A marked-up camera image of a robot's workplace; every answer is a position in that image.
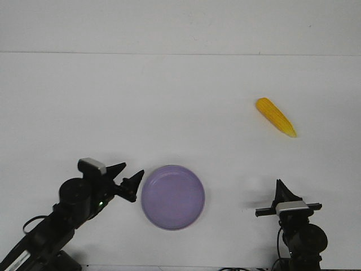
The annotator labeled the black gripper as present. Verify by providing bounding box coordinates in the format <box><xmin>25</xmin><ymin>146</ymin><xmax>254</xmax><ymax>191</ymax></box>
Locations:
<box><xmin>255</xmin><ymin>179</ymin><xmax>322</xmax><ymax>223</ymax></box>
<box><xmin>82</xmin><ymin>163</ymin><xmax>144</xmax><ymax>206</ymax></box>

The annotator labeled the purple round plate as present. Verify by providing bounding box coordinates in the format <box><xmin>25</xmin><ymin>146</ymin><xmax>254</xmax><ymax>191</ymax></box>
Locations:
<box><xmin>141</xmin><ymin>165</ymin><xmax>205</xmax><ymax>231</ymax></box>

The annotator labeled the yellow corn cob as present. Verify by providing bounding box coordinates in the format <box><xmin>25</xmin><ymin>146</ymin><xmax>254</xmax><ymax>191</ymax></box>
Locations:
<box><xmin>256</xmin><ymin>97</ymin><xmax>297</xmax><ymax>138</ymax></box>

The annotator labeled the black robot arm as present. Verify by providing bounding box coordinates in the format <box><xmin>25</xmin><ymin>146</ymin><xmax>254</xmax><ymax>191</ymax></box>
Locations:
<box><xmin>255</xmin><ymin>179</ymin><xmax>328</xmax><ymax>270</ymax></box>
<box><xmin>1</xmin><ymin>158</ymin><xmax>144</xmax><ymax>270</ymax></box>

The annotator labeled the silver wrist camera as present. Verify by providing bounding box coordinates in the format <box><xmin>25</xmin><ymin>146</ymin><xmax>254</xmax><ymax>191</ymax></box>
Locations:
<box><xmin>275</xmin><ymin>200</ymin><xmax>309</xmax><ymax>216</ymax></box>
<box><xmin>77</xmin><ymin>158</ymin><xmax>107</xmax><ymax>177</ymax></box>

